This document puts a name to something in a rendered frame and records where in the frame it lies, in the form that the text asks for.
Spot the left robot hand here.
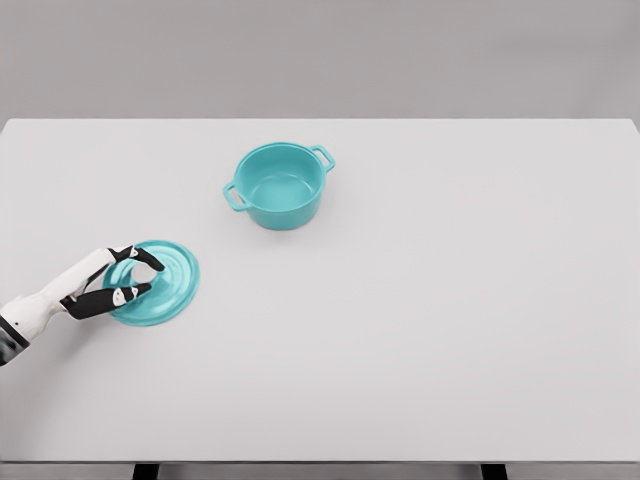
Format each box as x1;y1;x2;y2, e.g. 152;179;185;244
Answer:
38;244;167;321

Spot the teal pot lid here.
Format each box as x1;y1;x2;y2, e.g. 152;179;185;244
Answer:
101;239;201;329

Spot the teal pot with handles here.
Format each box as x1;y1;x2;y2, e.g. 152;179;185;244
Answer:
221;142;337;231

